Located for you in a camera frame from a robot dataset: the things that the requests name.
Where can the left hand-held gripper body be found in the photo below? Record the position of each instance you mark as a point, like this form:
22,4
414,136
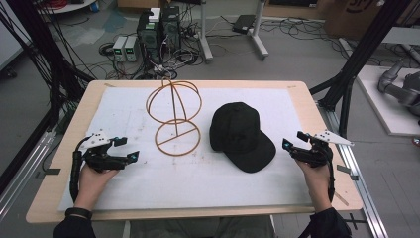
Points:
99,158

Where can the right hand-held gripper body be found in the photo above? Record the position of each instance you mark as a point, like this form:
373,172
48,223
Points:
317,150

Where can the black baseball cap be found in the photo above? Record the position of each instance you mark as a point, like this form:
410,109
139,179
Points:
239,135

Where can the person's left hand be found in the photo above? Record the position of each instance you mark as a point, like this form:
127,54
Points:
90,185

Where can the person's right hand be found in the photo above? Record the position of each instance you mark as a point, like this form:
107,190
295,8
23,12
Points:
315,185

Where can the dark tape strip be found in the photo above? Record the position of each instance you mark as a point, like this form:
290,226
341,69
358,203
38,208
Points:
345,169
51,171

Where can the white table mat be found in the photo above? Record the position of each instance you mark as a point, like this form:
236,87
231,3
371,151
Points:
165,178

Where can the black wristband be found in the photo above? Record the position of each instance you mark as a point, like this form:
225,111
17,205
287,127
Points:
78,212

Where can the wooden table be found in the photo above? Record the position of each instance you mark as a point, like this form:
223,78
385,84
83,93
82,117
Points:
46,205

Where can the white platform board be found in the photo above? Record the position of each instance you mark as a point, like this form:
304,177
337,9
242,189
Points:
386,115

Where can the white power strip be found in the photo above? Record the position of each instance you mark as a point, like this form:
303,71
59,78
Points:
163,70

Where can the grey bench power supply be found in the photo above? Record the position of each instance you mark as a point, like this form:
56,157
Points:
119,49
132,49

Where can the white desk leg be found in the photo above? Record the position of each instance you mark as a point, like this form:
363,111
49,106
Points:
259,36
205,36

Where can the black computer tower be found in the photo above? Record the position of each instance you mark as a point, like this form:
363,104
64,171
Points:
171,28
149,36

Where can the cardboard box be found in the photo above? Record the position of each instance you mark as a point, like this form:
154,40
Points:
350,20

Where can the flat black box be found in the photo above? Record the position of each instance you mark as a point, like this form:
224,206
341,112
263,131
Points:
243,23

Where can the blue tape roll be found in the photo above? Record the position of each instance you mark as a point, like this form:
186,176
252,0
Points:
94,7

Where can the white round table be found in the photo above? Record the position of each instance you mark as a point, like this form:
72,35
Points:
69,7

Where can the aluminium rail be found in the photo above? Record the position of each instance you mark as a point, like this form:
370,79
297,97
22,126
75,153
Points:
23,172
360,185

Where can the black metal frame post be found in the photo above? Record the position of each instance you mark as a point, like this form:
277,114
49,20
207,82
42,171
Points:
363,49
49,56

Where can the white wall panel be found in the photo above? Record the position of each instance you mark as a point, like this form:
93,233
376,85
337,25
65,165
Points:
8,39

